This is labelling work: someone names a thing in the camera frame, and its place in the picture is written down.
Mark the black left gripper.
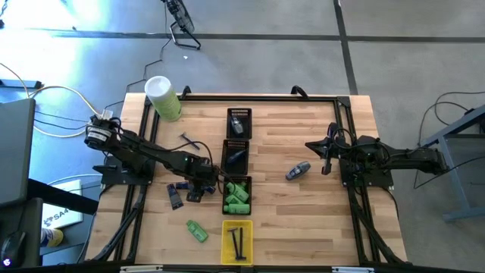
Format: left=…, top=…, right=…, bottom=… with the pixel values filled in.
left=185, top=157, right=227, bottom=202

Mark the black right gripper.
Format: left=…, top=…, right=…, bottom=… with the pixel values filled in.
left=305, top=123, right=353, bottom=175

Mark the black slotted plastic basket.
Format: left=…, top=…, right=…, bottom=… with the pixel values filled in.
left=221, top=174, right=252, bottom=216
left=220, top=139, right=250, bottom=176
left=226, top=108, right=253, bottom=140

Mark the yellow slotted plastic basket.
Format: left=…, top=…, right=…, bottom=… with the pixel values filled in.
left=221, top=219, right=254, bottom=266

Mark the green disinfecting wipes canister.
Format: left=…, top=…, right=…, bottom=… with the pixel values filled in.
left=144, top=75, right=183, bottom=123

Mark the white mounting plate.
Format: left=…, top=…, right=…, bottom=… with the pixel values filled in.
left=120, top=265, right=164, bottom=272
left=332, top=266, right=376, bottom=273

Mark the white printed box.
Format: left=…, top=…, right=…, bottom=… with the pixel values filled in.
left=40, top=179, right=84, bottom=230

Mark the black floor fan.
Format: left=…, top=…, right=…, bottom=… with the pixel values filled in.
left=161, top=0, right=202, bottom=51

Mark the yellow white blue object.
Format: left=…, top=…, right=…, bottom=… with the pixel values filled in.
left=40, top=227, right=64, bottom=248

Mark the black desk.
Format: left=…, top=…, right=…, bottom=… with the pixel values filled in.
left=0, top=177, right=99, bottom=268

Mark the grey computer monitor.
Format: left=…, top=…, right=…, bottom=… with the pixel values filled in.
left=0, top=97, right=36, bottom=208

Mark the black computer mouse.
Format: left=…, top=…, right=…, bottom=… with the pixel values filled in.
left=0, top=230, right=27, bottom=268

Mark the black power strip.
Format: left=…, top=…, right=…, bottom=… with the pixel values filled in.
left=0, top=78, right=42, bottom=90

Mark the black floor cable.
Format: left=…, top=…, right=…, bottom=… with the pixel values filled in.
left=412, top=108, right=485, bottom=190
left=434, top=90, right=485, bottom=127

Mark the black fan cable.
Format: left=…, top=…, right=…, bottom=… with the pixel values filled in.
left=104, top=0, right=171, bottom=111

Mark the grey metal table frame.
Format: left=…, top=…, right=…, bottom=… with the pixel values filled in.
left=418, top=104, right=485, bottom=224

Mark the cream yellow cable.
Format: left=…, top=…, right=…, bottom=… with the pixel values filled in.
left=0, top=62, right=105, bottom=138

